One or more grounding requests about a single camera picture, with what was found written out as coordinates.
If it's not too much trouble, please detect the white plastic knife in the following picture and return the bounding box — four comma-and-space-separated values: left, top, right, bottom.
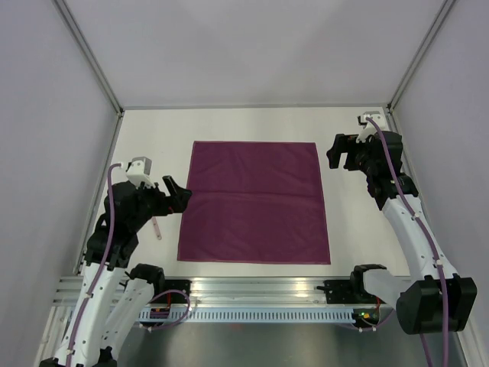
151, 217, 162, 240

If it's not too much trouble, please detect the purple cloth napkin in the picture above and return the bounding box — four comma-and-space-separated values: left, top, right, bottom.
177, 141, 331, 265

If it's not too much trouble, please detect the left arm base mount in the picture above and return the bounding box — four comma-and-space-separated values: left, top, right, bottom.
150, 279, 192, 320

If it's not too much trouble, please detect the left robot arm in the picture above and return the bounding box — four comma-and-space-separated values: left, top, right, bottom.
40, 176, 192, 366

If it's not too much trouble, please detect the right aluminium frame post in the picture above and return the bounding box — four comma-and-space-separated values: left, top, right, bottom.
387, 0, 458, 113

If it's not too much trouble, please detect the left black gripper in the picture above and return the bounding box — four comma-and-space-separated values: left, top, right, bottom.
129, 175, 191, 230

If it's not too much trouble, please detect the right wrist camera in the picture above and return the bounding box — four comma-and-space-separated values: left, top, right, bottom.
356, 111, 387, 143

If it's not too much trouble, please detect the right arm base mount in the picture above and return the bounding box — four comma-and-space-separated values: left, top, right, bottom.
316, 279, 382, 323

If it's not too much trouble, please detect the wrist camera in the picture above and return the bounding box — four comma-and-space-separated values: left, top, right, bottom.
356, 111, 387, 143
125, 157, 157, 189

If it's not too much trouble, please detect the left aluminium frame post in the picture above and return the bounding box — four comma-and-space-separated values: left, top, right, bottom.
52, 0, 124, 116

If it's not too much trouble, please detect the white slotted cable duct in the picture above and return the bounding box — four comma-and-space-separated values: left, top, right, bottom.
135, 308, 355, 323

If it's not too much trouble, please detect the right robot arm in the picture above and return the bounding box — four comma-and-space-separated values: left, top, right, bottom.
326, 132, 478, 335

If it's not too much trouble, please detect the aluminium mounting rail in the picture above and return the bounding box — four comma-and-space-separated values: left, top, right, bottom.
53, 277, 398, 307

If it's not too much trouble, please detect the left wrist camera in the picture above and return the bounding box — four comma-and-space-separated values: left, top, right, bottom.
125, 157, 157, 189

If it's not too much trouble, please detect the aluminium frame post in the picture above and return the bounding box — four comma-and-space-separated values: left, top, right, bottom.
387, 0, 458, 113
52, 0, 124, 116

